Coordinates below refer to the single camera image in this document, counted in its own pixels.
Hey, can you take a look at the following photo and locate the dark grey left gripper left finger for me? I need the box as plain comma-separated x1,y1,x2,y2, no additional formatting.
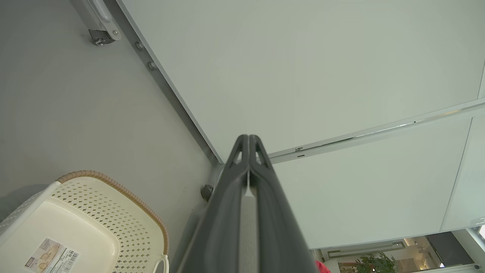
176,135,249,273

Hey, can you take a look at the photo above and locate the grey partition base rail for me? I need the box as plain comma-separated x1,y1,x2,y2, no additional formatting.
108,0,225,164

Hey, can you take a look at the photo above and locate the long grey partition foot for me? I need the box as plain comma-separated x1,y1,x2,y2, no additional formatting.
81,0,123,41

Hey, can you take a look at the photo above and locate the cream perforated laundry basket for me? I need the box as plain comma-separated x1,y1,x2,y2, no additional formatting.
0,171,170,273

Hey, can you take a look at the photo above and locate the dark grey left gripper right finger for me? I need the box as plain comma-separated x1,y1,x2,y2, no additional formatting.
249,135,319,273

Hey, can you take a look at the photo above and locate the green potted plant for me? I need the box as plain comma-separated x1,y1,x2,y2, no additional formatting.
354,253,399,273

